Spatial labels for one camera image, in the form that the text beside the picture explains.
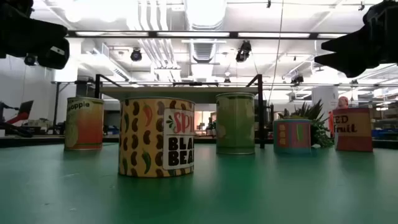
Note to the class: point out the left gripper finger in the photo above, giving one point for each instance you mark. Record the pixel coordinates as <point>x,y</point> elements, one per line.
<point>46,32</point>

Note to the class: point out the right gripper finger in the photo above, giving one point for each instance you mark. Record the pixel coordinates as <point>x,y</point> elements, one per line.
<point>351,63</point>
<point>351,42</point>

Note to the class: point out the red mixed fruit can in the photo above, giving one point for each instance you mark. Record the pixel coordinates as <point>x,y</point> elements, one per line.
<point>353,130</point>

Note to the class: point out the teal pink corn can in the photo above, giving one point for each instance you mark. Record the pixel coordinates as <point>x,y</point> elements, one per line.
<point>292,137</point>

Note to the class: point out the orange pineapple can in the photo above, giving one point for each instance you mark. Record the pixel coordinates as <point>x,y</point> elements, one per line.
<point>84,130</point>

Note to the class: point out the green pears can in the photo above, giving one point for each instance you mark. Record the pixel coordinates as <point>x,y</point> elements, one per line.
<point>235,124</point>

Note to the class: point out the yellow spicy black beans can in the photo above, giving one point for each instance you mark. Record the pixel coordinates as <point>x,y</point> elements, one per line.
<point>143,137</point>

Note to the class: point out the wooden shelf with black legs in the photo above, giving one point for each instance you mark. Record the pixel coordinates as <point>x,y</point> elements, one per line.
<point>202,95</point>

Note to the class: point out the white round column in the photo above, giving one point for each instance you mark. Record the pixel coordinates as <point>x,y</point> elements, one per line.
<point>326,93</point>

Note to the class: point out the person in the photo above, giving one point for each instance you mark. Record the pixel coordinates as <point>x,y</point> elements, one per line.
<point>343,102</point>

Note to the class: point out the potted succulent plant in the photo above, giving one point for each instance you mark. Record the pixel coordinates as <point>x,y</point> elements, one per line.
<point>314,115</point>

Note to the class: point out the black monitor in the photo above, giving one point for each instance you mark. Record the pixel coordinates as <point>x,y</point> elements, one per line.
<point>26,107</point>

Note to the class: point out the black overhead light bar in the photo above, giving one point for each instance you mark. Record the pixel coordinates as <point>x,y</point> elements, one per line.
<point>233,35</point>

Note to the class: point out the green table mat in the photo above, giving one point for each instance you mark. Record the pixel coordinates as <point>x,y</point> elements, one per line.
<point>248,193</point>

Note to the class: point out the black table frame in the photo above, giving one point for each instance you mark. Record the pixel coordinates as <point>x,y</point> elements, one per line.
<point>31,141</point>

